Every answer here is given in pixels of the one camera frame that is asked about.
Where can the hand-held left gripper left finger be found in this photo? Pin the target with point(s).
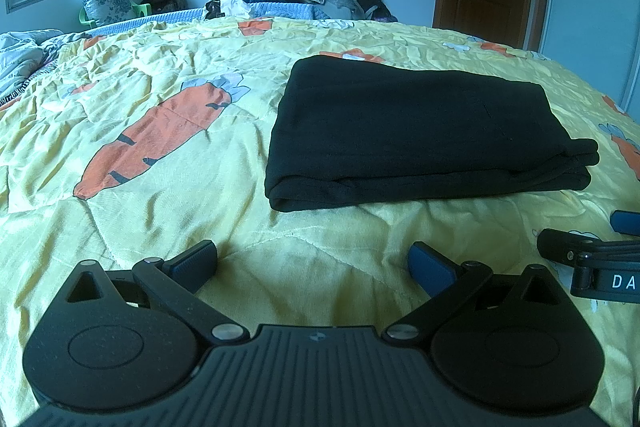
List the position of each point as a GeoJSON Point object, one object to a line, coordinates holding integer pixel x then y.
{"type": "Point", "coordinates": [192, 263]}

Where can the black pants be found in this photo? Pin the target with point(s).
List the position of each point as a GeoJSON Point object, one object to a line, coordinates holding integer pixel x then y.
{"type": "Point", "coordinates": [410, 132]}

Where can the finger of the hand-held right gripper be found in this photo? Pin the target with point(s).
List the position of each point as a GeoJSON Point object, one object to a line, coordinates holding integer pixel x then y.
{"type": "Point", "coordinates": [627, 223]}
{"type": "Point", "coordinates": [565, 247]}

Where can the grey-blue quilt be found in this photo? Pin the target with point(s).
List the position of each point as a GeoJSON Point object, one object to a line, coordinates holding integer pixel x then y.
{"type": "Point", "coordinates": [25, 57]}

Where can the green plastic chair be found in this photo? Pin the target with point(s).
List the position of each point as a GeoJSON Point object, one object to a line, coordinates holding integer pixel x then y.
{"type": "Point", "coordinates": [142, 9]}

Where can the yellow carrot print blanket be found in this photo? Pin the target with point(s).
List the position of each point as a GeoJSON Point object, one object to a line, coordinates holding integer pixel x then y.
{"type": "Point", "coordinates": [150, 187]}

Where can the blue bed cover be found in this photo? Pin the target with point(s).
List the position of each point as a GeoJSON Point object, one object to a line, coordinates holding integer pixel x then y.
{"type": "Point", "coordinates": [170, 14]}

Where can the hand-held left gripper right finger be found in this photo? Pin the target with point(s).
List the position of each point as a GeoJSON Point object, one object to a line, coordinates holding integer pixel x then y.
{"type": "Point", "coordinates": [430, 271]}

